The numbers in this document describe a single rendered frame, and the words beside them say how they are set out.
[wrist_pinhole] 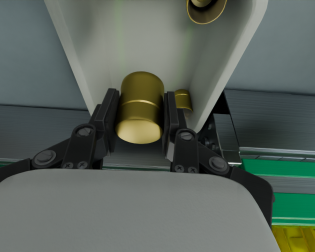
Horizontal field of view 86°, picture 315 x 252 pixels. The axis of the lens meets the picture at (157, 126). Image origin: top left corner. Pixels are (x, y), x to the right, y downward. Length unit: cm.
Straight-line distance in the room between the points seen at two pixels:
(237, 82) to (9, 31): 37
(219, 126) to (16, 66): 35
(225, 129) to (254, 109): 8
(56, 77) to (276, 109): 40
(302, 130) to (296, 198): 11
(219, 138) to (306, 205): 14
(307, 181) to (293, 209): 6
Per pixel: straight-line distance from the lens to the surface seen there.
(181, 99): 29
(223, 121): 29
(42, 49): 34
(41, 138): 40
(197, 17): 20
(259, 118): 33
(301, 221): 40
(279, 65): 35
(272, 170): 31
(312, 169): 35
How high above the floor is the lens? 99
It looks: 34 degrees down
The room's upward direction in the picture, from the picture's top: 179 degrees counter-clockwise
